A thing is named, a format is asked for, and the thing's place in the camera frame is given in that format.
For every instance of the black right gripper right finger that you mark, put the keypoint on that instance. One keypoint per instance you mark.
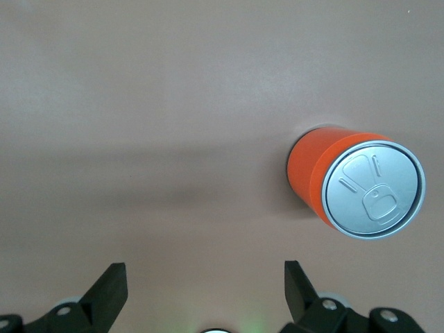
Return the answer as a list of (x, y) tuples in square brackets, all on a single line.
[(305, 305)]

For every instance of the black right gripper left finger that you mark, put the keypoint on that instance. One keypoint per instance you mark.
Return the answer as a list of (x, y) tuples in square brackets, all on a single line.
[(100, 298)]

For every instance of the orange can with silver lid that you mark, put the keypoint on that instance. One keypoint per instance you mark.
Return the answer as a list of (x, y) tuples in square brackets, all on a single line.
[(371, 190)]

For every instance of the brown table cover mat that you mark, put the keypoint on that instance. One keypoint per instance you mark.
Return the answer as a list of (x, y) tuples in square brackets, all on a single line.
[(138, 121)]

